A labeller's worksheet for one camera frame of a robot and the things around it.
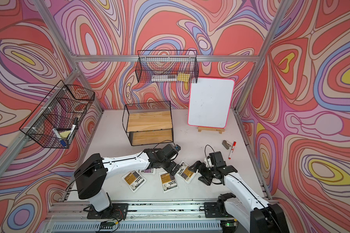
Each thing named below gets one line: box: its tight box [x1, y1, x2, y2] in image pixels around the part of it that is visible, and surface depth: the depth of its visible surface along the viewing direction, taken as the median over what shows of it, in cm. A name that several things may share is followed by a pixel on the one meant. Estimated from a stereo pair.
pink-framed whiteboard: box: [187, 77, 235, 129], surface depth 96 cm
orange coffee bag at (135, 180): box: [121, 169, 148, 194], surface depth 84 cm
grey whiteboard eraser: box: [221, 139, 232, 150], surface depth 99 cm
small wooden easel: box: [197, 126, 226, 134], surface depth 104 cm
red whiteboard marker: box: [227, 141, 237, 160], surface depth 98 cm
